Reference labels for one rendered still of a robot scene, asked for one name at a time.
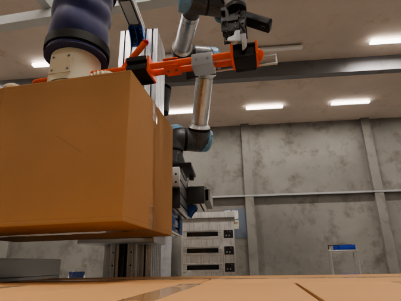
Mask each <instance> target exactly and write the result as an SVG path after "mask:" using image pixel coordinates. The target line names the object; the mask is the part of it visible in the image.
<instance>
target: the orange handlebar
mask: <svg viewBox="0 0 401 301"><path fill-rule="evenodd" d="M258 56H259V62H260V61H261V60H262V59H263V58H264V52H263V50H261V49H259V48H258ZM212 58H213V61H215V68H218V67H227V66H232V60H231V59H230V58H231V55H230V51H229V52H225V53H217V54H212ZM191 59H192V58H191V57H188V58H183V59H178V57H171V58H167V59H163V61H161V62H153V63H150V68H151V69H154V74H155V76H159V75H168V76H176V75H182V72H191V71H193V69H192V67H191ZM226 59H228V60H226ZM217 60H219V61H217ZM182 65H184V66H182ZM161 68H163V69H161ZM104 70H106V71H111V72H120V71H124V70H125V67H116V68H111V69H103V71H104ZM39 82H47V78H39V79H35V80H33V81H32V83H33V84H34V83H39Z"/></svg>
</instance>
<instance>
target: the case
mask: <svg viewBox="0 0 401 301"><path fill-rule="evenodd" d="M172 135H173V128H172V126H171V124H170V123H169V122H168V120H167V119H166V118H165V117H164V115H163V113H162V112H161V111H160V110H159V108H158V107H157V105H156V104H155V102H154V101H153V100H152V98H151V97H150V96H149V94H148V93H147V91H146V90H145V89H144V87H143V86H142V85H141V83H140V81H139V80H138V79H137V78H136V76H135V75H134V74H133V72H132V71H131V70H125V71H120V72H112V73H103V74H98V75H90V76H82V77H77V78H69V79H61V80H56V81H47V82H39V83H34V84H26V85H18V86H13V87H5V88H0V241H10V242H34V241H63V240H79V239H109V238H139V237H169V236H172Z"/></svg>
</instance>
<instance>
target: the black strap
mask: <svg viewBox="0 0 401 301"><path fill-rule="evenodd" d="M60 38H71V39H78V40H81V41H85V42H87V43H90V44H93V45H95V46H96V47H97V48H99V49H100V50H101V51H102V52H103V53H104V55H105V56H106V59H107V62H108V65H109V62H110V50H109V47H108V46H107V44H106V43H105V42H104V41H103V40H102V39H101V38H99V37H98V36H96V35H95V34H93V33H90V32H88V31H86V30H82V29H77V28H71V27H65V28H59V29H55V30H52V31H51V32H50V33H48V34H47V35H46V37H45V41H44V47H43V51H44V49H45V48H46V46H47V45H48V44H49V43H50V42H51V41H53V40H55V39H60Z"/></svg>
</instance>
